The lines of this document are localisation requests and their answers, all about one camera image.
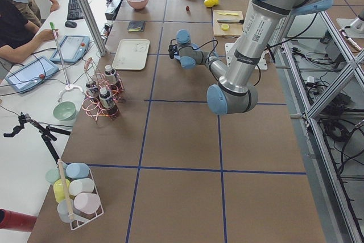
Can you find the half lemon slice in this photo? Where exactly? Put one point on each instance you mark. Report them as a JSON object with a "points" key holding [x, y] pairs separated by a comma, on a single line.
{"points": [[225, 27]]}

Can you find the large yellow lemon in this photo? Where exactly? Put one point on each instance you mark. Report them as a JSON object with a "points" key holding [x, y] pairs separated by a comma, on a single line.
{"points": [[209, 3]]}

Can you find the steel knife handle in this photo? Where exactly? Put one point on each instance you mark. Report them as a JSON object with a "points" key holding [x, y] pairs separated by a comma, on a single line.
{"points": [[232, 21]]}

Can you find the yellow plastic knife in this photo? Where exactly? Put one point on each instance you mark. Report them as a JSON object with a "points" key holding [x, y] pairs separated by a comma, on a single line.
{"points": [[231, 14]]}

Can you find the black keyboard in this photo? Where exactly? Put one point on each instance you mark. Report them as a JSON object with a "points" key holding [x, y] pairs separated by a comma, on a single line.
{"points": [[74, 10]]}

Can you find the blue teach pendant tablet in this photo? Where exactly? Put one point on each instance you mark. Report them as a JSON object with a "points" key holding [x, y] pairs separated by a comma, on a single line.
{"points": [[73, 47], [32, 74]]}

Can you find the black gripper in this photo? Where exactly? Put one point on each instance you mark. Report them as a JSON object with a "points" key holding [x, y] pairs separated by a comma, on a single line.
{"points": [[172, 53]]}

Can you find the cream bear serving tray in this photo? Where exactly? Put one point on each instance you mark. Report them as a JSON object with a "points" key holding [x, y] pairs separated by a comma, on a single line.
{"points": [[131, 54]]}

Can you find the grey folded cloth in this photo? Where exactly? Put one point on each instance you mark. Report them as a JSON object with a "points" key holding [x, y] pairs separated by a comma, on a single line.
{"points": [[136, 26]]}

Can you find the dark tea bottle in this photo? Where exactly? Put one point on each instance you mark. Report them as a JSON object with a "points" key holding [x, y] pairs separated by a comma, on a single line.
{"points": [[93, 91], [112, 77], [108, 103]]}

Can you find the black computer mouse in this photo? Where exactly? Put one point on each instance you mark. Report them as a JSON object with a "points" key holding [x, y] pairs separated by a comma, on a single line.
{"points": [[70, 24]]}

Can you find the white wire cup rack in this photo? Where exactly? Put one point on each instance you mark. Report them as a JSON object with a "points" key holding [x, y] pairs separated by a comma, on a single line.
{"points": [[76, 194]]}

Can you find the mint green bowl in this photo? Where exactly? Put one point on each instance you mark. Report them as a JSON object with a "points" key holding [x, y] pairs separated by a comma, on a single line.
{"points": [[65, 111]]}

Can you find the copper wire bottle rack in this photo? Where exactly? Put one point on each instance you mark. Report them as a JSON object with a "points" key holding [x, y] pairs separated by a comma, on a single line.
{"points": [[95, 109]]}

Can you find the wooden cutting board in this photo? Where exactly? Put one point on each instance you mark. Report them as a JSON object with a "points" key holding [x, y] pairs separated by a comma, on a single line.
{"points": [[235, 30]]}

